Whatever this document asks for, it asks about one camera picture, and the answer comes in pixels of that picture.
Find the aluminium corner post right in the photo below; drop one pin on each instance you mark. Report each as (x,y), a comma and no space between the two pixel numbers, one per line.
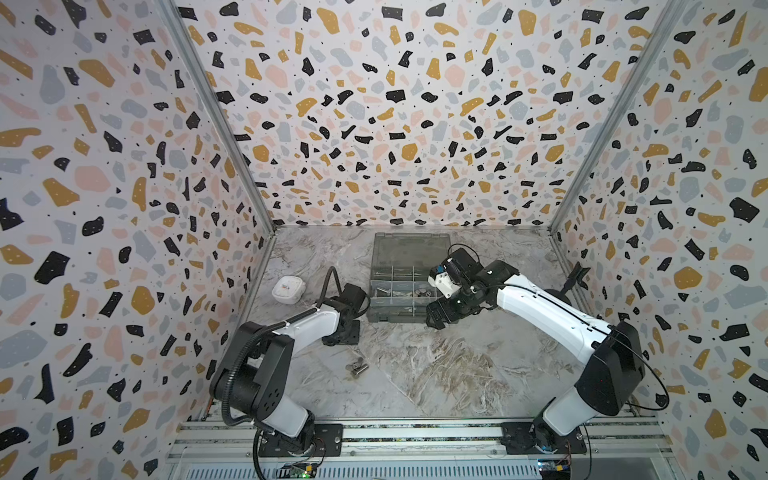
(668,18)

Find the aluminium corner post left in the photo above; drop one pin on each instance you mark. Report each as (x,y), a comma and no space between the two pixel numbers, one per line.
(169,13)

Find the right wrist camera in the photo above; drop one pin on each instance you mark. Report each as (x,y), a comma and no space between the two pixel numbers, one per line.
(443,283)

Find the clear plastic organizer box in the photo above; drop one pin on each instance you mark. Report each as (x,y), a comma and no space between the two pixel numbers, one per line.
(401,262)

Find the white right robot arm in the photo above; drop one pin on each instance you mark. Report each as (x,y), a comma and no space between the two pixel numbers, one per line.
(610,354)

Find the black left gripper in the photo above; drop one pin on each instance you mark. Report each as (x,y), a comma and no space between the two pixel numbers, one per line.
(352,338)

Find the aluminium corner post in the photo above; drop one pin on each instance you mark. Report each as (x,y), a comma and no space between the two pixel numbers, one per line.
(668,18)
(169,13)

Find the white small square box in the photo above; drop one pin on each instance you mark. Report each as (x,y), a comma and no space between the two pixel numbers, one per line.
(289,290)

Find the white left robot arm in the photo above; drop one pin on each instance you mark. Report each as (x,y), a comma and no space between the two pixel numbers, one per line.
(250,379)

